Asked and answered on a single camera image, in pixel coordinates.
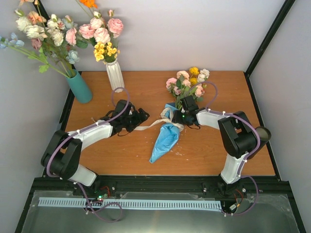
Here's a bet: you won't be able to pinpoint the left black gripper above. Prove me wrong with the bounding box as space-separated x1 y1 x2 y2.
122 108 150 133

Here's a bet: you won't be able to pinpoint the cream printed ribbon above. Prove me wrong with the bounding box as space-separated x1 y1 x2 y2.
90 107 186 133

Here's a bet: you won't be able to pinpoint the blue paper bouquet wrapper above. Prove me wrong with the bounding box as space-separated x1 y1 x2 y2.
149 102 180 164

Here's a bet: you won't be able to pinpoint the pink yellow flower bouquet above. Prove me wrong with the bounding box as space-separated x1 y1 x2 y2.
166 67 210 110

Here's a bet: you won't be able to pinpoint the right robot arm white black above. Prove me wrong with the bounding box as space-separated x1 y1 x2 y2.
173 108 260 194

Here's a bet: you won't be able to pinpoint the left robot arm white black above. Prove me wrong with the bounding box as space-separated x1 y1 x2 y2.
41 105 150 196

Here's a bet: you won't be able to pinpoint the white ribbed vase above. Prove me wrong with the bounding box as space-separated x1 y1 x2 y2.
106 59 125 92

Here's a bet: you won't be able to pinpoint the teal cylindrical vase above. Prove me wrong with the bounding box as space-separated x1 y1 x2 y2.
66 69 93 103

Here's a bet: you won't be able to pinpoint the pink yellow flowers white vase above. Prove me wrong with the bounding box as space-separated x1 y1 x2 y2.
76 0 124 65

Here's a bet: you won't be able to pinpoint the mixed flowers in teal vase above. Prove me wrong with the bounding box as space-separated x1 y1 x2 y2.
0 0 80 79

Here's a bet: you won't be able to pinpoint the black cylinder table edge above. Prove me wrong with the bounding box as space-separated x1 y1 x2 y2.
255 126 272 154

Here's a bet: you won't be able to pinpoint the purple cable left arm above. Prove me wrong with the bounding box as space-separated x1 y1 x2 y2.
46 87 131 222

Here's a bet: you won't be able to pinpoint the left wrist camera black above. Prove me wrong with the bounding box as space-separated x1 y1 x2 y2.
112 100 133 117

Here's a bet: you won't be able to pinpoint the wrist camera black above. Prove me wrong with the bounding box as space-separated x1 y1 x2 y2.
112 100 133 117
181 96 199 113

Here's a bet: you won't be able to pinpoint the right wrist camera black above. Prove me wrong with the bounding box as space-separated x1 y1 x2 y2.
181 96 199 113

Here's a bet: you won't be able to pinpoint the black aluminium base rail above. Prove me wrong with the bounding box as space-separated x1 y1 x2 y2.
31 175 291 197

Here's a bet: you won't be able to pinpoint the light blue slotted cable duct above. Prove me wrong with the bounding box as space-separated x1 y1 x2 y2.
37 197 222 212

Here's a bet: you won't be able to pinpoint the black frame post right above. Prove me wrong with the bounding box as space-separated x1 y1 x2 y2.
244 0 295 79

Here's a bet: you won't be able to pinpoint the black frame post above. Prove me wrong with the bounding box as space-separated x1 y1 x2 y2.
33 0 50 20
244 0 295 79

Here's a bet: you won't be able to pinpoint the black frame post left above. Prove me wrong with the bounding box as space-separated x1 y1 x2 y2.
33 0 50 20

